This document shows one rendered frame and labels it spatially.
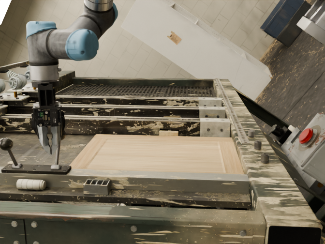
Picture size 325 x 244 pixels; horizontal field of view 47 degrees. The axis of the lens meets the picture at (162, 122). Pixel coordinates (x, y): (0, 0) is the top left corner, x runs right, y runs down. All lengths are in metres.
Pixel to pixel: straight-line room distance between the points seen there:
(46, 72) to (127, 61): 5.74
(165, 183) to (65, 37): 0.49
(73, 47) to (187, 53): 4.20
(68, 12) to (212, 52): 2.91
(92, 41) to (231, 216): 0.53
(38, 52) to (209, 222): 0.59
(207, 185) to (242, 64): 4.07
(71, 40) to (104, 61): 5.91
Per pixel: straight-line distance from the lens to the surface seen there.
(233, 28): 6.42
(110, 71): 6.86
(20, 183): 1.17
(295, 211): 0.94
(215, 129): 1.59
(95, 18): 1.01
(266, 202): 0.97
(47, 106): 1.02
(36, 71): 1.02
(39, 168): 1.19
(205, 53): 5.07
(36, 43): 1.01
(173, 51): 5.10
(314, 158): 0.84
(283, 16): 5.41
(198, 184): 1.09
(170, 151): 1.38
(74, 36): 0.94
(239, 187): 1.10
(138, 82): 2.93
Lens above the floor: 1.28
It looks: 5 degrees down
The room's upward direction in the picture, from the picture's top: 57 degrees counter-clockwise
